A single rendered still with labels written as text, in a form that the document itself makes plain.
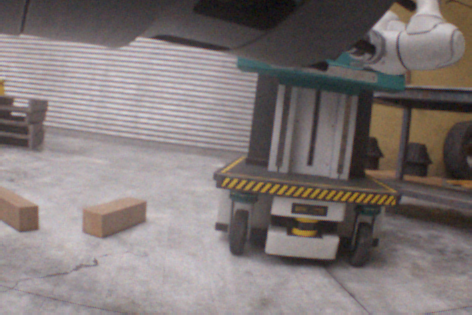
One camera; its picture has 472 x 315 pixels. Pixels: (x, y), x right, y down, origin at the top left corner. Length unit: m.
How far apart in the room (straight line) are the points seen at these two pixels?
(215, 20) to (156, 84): 5.42
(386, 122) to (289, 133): 5.06
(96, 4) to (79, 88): 5.70
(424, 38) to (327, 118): 0.91
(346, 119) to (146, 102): 4.43
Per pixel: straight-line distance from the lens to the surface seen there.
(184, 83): 5.85
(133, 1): 0.38
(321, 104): 1.75
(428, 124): 7.18
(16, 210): 1.50
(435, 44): 0.92
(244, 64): 1.52
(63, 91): 6.15
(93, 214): 1.54
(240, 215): 1.50
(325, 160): 1.75
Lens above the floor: 0.50
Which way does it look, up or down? 1 degrees down
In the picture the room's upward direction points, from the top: 7 degrees clockwise
